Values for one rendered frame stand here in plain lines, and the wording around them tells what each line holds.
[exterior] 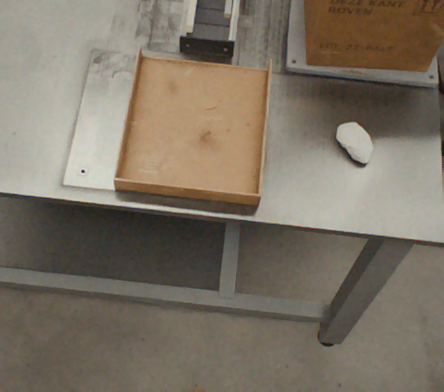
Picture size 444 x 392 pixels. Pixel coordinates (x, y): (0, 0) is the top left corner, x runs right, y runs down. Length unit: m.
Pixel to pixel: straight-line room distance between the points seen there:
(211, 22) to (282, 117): 0.24
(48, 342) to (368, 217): 1.08
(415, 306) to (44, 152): 1.25
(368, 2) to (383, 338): 1.11
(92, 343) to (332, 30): 1.13
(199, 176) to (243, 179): 0.08
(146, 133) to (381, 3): 0.48
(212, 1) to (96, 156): 0.40
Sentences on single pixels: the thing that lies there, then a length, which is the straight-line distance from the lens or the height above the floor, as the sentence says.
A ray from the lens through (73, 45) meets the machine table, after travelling 1.51.
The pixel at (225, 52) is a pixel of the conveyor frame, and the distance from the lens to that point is 1.47.
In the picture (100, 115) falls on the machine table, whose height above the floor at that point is 0.83.
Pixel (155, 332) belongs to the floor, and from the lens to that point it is 2.09.
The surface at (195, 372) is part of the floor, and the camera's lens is 2.06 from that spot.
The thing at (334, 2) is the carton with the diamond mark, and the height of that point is 1.04.
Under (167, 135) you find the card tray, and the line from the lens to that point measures 1.37.
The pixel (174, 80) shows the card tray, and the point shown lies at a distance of 1.44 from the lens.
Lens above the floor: 2.01
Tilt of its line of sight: 61 degrees down
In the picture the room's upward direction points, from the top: 6 degrees clockwise
